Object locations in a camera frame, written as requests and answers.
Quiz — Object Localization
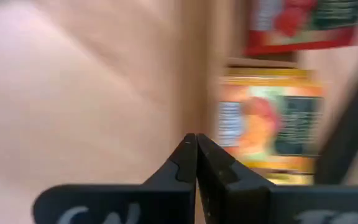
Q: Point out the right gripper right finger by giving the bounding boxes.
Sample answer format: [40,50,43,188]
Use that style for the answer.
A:
[196,134,358,224]

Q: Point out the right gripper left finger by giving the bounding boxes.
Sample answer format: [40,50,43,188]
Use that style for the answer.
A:
[32,133,198,224]

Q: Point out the orange tea bag packet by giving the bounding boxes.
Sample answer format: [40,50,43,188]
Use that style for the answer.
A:
[216,67,325,175]

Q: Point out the black aluminium table frame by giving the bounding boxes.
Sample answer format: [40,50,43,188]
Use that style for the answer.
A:
[313,55,358,187]

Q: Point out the red tea bag packet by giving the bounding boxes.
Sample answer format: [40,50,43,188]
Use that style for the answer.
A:
[244,0,358,57]

